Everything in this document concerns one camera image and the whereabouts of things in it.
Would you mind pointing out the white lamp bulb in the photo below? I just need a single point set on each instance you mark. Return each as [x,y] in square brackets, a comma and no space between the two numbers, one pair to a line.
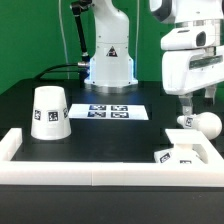
[208,123]

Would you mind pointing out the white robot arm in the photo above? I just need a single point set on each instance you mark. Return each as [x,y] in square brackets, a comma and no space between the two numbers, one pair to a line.
[111,67]

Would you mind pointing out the white marker sheet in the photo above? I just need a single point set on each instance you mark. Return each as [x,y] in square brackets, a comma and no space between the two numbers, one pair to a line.
[108,112]

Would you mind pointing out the white lamp base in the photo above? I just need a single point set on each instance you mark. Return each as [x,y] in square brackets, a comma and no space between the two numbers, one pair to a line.
[182,151]

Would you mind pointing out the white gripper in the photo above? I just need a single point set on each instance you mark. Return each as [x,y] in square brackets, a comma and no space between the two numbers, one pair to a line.
[193,59]

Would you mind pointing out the white U-shaped fence frame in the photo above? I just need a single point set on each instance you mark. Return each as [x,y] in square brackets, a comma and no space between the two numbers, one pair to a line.
[209,173]

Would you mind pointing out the white lamp shade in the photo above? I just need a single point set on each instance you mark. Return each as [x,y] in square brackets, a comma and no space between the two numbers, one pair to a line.
[50,119]

